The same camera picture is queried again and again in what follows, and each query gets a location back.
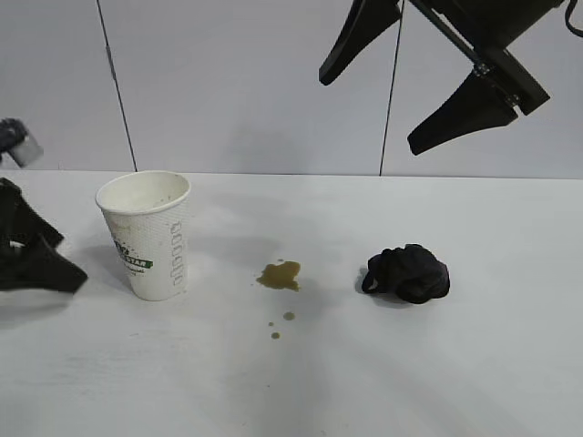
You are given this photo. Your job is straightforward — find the white paper cup green print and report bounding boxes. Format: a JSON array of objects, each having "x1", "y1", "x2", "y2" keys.
[{"x1": 94, "y1": 170, "x2": 191, "y2": 302}]

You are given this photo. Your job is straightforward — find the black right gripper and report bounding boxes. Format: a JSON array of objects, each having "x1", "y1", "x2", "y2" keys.
[{"x1": 318, "y1": 0, "x2": 564, "y2": 157}]

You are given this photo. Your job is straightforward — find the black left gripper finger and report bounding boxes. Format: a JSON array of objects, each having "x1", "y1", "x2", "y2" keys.
[
  {"x1": 0, "y1": 177, "x2": 65, "y2": 249},
  {"x1": 0, "y1": 235, "x2": 88, "y2": 292}
]

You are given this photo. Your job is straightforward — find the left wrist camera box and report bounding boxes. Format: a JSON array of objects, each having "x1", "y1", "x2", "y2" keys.
[{"x1": 0, "y1": 117, "x2": 46, "y2": 166}]

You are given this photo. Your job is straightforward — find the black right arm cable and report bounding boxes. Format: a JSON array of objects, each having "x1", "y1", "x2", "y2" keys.
[{"x1": 563, "y1": 0, "x2": 583, "y2": 36}]

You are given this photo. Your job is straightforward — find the black cloth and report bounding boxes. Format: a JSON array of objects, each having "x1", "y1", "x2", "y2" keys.
[{"x1": 361, "y1": 243, "x2": 452, "y2": 305}]

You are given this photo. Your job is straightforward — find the brown liquid spill puddle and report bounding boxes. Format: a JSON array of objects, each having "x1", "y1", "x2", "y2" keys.
[{"x1": 256, "y1": 259, "x2": 302, "y2": 293}]

